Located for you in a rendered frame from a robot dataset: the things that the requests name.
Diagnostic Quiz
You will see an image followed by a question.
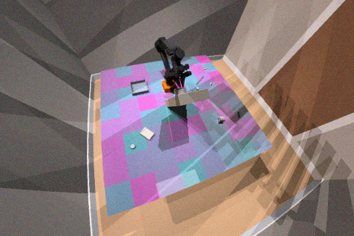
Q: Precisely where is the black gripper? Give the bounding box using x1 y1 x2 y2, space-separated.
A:
165 63 192 87

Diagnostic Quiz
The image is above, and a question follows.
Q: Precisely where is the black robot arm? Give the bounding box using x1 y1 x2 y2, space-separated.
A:
155 37 190 86

